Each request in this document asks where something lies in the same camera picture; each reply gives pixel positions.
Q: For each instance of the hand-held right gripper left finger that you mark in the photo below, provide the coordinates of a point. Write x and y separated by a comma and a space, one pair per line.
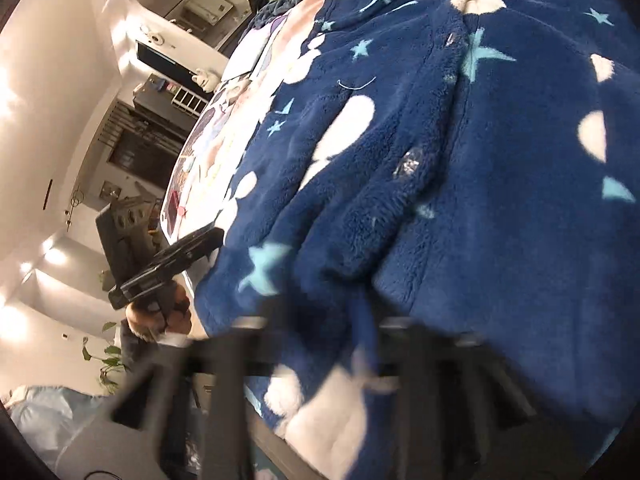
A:
225, 360

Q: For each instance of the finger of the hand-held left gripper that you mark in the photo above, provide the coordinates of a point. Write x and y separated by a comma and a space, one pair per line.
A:
170, 262

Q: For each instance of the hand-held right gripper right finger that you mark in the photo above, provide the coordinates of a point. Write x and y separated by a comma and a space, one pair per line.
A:
430, 360

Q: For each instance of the navy star print fleece garment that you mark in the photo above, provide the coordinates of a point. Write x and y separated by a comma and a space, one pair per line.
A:
450, 160

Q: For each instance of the person's left hand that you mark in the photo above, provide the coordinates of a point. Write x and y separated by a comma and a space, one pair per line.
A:
150, 322

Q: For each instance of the green potted plant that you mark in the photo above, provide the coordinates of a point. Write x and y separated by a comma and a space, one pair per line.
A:
107, 360

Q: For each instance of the peach printed blanket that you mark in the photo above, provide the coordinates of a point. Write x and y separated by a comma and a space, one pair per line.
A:
240, 110

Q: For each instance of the white plush toy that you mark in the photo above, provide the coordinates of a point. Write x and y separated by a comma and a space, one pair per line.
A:
206, 80

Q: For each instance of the light blue cloth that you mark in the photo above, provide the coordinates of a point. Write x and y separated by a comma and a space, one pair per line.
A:
45, 415

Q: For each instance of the white air conditioner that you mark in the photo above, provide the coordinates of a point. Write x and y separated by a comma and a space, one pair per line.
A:
202, 10

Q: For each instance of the dark teal cloth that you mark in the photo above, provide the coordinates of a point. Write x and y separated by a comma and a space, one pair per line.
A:
272, 10

